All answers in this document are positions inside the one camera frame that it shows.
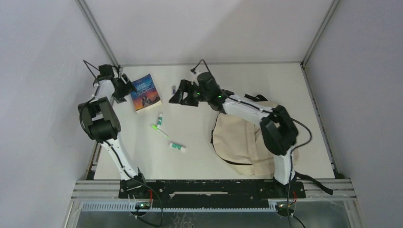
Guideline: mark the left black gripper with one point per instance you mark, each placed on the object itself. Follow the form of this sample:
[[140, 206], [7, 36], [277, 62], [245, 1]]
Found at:
[[129, 88]]

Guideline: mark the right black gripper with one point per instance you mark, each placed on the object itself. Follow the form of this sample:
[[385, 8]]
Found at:
[[187, 86]]

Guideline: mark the Jane Eyre paperback book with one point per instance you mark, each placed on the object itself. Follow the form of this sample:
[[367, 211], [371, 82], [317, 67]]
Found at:
[[146, 95]]

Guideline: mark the beige canvas backpack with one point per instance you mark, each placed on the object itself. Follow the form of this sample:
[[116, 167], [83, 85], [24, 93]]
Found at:
[[240, 144]]

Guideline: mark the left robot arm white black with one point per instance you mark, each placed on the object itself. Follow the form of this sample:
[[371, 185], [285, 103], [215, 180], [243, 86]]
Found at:
[[101, 124]]

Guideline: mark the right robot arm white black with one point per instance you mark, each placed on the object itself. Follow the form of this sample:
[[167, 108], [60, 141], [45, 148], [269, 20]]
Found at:
[[278, 130]]

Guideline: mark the green pen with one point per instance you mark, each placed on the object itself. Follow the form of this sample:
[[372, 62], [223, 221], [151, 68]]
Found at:
[[159, 130]]

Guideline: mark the green white glue stick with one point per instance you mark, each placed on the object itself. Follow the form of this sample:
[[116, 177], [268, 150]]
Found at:
[[177, 147]]

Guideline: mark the black mounting base rail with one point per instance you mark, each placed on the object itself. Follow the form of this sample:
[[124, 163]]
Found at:
[[213, 193]]

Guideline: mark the white slotted cable duct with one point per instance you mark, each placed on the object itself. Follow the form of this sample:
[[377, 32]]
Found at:
[[125, 206]]

